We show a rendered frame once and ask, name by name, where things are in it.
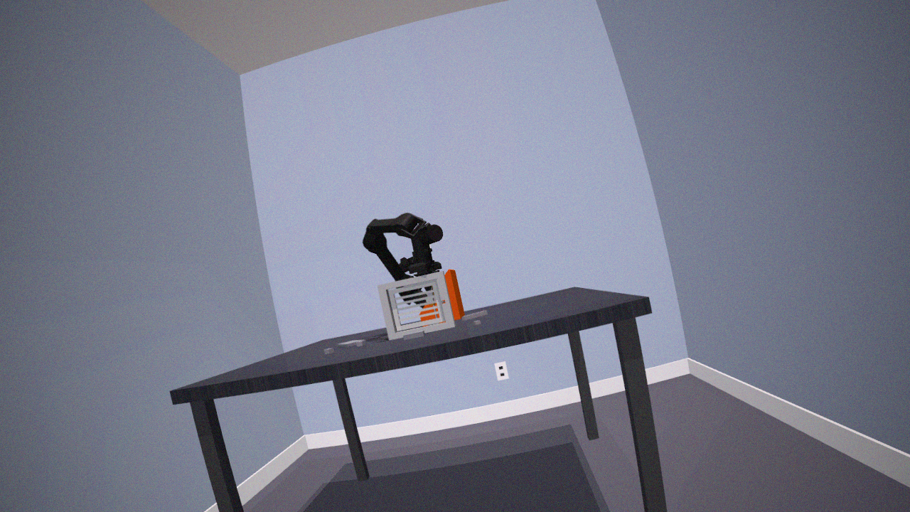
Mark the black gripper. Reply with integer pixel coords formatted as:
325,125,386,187
408,245,442,277

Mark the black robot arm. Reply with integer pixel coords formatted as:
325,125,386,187
363,213,443,282

